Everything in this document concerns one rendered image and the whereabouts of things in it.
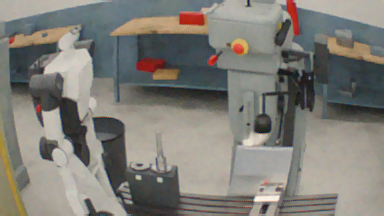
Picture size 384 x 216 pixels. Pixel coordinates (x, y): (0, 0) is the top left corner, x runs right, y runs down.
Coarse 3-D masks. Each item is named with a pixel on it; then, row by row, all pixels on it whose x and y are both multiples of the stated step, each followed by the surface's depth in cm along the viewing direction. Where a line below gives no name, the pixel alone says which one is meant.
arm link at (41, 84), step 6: (36, 78) 176; (42, 78) 175; (48, 78) 174; (36, 84) 175; (42, 84) 174; (48, 84) 174; (36, 90) 175; (42, 90) 175; (48, 90) 174; (36, 96) 178; (42, 96) 176; (48, 96) 176; (42, 102) 177; (48, 102) 176; (54, 102) 178; (42, 108) 178; (48, 108) 177; (54, 108) 179
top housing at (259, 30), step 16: (240, 0) 223; (208, 16) 196; (224, 16) 192; (240, 16) 190; (256, 16) 189; (272, 16) 195; (224, 32) 194; (240, 32) 193; (256, 32) 190; (272, 32) 192; (224, 48) 197; (256, 48) 193; (272, 48) 194
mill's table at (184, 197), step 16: (128, 192) 262; (128, 208) 253; (144, 208) 248; (160, 208) 248; (176, 208) 249; (192, 208) 248; (208, 208) 247; (224, 208) 246; (240, 208) 244; (288, 208) 236; (304, 208) 232; (320, 208) 228; (336, 208) 226
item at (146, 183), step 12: (132, 168) 247; (144, 168) 246; (156, 168) 246; (168, 168) 246; (132, 180) 246; (144, 180) 245; (156, 180) 244; (168, 180) 243; (132, 192) 249; (144, 192) 248; (156, 192) 246; (168, 192) 245; (156, 204) 249; (168, 204) 248
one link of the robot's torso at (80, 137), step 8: (80, 128) 208; (72, 136) 203; (80, 136) 204; (40, 144) 211; (80, 144) 207; (40, 152) 211; (48, 152) 209; (88, 152) 214; (48, 160) 214; (88, 160) 214
